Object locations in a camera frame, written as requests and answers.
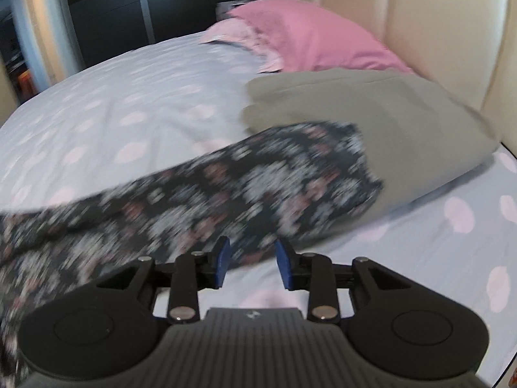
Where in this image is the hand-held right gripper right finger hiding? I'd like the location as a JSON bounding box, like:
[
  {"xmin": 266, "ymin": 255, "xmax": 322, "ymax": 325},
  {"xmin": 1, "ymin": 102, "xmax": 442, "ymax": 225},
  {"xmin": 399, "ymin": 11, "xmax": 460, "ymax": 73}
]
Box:
[{"xmin": 274, "ymin": 238, "xmax": 405, "ymax": 324}]

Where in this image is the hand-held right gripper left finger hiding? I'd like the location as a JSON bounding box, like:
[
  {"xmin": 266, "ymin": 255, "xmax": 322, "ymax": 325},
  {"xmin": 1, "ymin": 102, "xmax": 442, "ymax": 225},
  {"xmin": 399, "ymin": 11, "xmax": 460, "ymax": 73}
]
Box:
[{"xmin": 96, "ymin": 236, "xmax": 231, "ymax": 325}]

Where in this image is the dark floral garment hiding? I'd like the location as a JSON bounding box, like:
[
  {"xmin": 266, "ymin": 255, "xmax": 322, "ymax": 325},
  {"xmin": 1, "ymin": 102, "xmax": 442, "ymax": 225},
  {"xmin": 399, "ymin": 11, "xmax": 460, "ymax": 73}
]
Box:
[{"xmin": 0, "ymin": 120, "xmax": 384, "ymax": 388}]

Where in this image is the white bedsheet with pink spots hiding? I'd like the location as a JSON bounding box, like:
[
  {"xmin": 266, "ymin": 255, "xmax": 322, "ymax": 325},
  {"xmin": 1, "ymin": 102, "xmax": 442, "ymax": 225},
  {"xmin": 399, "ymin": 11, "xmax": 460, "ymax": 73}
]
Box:
[{"xmin": 0, "ymin": 30, "xmax": 517, "ymax": 384}]

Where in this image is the grey-green pillow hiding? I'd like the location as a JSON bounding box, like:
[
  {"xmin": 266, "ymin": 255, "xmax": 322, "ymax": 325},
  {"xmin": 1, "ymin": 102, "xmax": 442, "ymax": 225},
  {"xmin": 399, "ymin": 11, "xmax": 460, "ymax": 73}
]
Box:
[{"xmin": 241, "ymin": 69, "xmax": 501, "ymax": 224}]

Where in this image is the light pink patterned pillow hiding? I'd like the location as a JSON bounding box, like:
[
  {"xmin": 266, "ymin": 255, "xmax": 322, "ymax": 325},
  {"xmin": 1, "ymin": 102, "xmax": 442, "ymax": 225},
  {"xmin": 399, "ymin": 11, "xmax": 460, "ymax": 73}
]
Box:
[{"xmin": 199, "ymin": 19, "xmax": 285, "ymax": 72}]

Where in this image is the dark wardrobe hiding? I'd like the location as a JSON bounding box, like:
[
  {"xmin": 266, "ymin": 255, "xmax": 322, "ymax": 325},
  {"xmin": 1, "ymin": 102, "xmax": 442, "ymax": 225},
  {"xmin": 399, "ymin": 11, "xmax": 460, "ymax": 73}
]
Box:
[{"xmin": 52, "ymin": 0, "xmax": 239, "ymax": 71}]

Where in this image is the beige padded headboard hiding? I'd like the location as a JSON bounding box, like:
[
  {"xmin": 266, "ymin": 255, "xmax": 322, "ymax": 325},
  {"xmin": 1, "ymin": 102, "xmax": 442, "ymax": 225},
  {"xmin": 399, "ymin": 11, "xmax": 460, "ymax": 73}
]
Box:
[{"xmin": 280, "ymin": 0, "xmax": 517, "ymax": 158}]

